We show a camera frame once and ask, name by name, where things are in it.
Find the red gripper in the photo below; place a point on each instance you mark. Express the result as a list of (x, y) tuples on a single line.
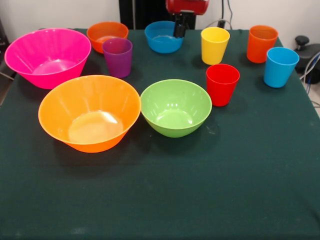
[(188, 6)]

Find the blue bowl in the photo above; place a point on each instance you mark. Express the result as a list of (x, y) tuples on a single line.
[(162, 46)]

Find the yellow cup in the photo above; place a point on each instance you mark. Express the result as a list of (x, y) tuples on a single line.
[(213, 52)]

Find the black power plug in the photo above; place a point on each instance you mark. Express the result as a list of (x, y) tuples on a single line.
[(221, 23)]

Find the purple cup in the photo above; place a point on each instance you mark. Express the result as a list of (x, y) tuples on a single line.
[(117, 62)]

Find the red cup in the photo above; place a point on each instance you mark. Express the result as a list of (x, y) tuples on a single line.
[(220, 92)]

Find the green bowl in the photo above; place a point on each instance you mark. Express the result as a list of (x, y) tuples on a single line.
[(175, 105)]

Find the orange cup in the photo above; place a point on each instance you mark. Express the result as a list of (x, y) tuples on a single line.
[(257, 50)]

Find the small dark orange bowl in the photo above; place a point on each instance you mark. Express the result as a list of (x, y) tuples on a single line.
[(97, 42)]

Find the blue cup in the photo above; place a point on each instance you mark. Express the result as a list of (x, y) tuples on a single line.
[(277, 72)]

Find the black round knob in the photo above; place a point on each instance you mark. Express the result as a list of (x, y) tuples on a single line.
[(302, 40)]

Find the large orange bowl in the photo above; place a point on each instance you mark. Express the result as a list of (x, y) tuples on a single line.
[(75, 100)]

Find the black round base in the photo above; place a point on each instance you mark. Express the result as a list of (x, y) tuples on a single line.
[(313, 50)]

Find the large pink bowl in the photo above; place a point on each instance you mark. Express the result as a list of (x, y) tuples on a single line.
[(30, 50)]

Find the dark green table cloth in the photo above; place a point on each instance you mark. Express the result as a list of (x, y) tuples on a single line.
[(175, 187)]

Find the black equipment box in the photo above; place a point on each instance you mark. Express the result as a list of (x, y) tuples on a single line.
[(2, 37)]

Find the grey metal leg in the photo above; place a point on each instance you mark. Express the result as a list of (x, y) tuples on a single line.
[(6, 75)]

